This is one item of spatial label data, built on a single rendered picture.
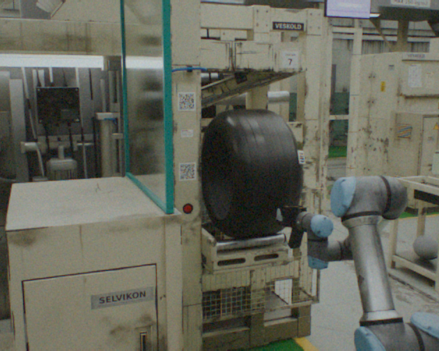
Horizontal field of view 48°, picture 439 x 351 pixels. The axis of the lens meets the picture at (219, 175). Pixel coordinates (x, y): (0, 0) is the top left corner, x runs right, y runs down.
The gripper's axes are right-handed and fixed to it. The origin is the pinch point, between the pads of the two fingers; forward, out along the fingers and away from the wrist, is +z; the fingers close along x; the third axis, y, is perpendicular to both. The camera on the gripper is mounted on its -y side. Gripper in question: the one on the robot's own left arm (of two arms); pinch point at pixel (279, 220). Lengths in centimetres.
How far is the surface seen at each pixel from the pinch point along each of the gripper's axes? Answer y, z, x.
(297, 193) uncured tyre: 11.0, -3.3, -7.2
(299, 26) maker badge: 97, 63, -50
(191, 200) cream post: 9.2, 16.7, 32.6
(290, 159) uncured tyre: 25.0, -4.4, -3.9
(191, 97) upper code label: 52, 11, 32
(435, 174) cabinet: -16, 291, -368
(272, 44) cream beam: 79, 34, -17
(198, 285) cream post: -28.9, 21.5, 29.5
